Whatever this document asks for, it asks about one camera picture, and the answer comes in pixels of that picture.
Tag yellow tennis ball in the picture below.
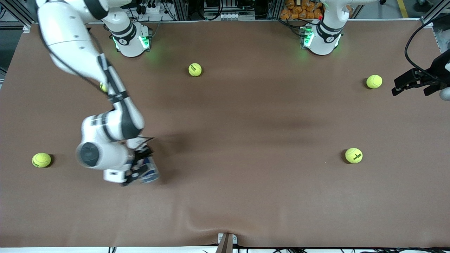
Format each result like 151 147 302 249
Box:
32 153 52 168
366 74 383 89

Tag yellow floor tape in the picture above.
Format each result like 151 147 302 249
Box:
397 0 410 19

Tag brown table cover mat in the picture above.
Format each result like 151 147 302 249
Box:
0 19 450 248

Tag orange bagged items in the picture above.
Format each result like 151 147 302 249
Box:
280 0 324 20

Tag white power strip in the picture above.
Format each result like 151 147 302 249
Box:
145 3 166 15

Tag white terminal block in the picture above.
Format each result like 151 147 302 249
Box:
218 12 256 21

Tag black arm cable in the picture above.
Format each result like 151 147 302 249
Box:
404 19 437 76

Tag aluminium frame profile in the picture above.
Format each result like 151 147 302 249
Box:
269 0 282 19
420 7 450 53
177 0 189 21
0 0 36 30

